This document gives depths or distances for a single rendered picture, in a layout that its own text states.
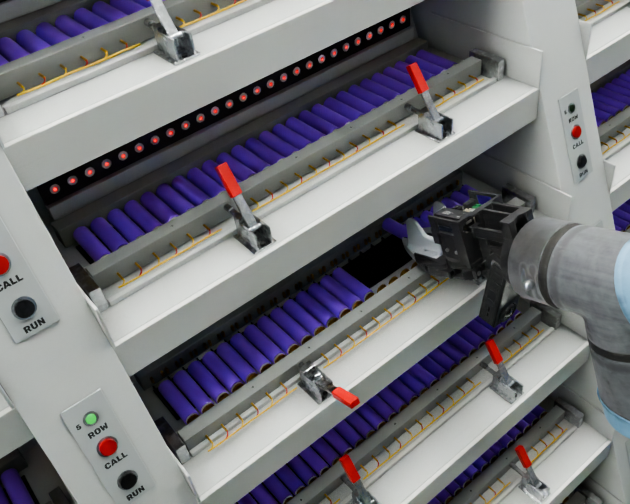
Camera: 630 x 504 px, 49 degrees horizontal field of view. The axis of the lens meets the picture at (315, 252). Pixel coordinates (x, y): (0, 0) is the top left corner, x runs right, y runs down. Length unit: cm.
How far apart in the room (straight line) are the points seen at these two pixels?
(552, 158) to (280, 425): 50
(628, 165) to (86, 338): 82
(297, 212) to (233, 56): 18
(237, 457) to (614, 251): 44
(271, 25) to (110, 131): 19
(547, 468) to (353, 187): 62
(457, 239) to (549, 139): 23
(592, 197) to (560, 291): 36
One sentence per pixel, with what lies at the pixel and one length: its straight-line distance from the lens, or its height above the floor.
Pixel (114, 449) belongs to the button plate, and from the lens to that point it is 70.
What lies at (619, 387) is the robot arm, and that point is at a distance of 75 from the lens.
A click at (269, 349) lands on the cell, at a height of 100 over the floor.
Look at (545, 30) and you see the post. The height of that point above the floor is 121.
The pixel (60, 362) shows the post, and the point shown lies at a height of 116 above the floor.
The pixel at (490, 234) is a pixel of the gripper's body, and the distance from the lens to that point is 79.
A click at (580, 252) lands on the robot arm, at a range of 71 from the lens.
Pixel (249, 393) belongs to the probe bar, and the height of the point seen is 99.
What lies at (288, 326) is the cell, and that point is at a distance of 86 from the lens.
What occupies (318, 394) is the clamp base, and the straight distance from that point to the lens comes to 80.
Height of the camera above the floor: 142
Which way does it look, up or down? 24 degrees down
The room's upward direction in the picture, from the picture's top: 21 degrees counter-clockwise
